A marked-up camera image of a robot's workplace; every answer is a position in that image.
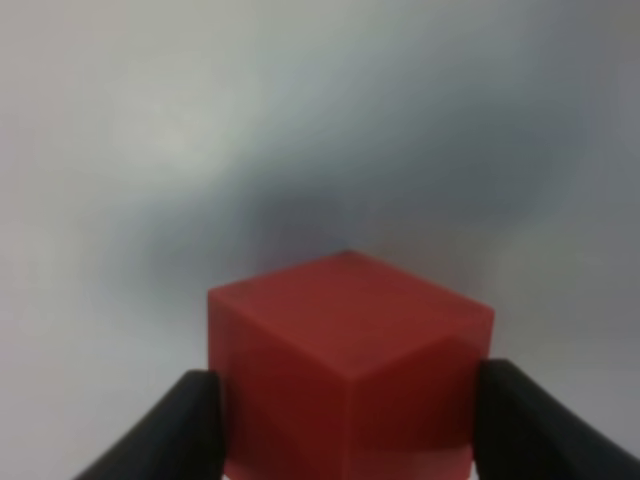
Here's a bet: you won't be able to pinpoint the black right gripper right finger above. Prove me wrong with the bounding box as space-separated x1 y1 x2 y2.
473 359 639 480

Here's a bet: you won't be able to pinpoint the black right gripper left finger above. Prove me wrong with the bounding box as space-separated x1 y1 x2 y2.
78 370 226 480

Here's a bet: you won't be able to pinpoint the red cube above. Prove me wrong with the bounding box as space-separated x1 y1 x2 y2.
208 252 494 479

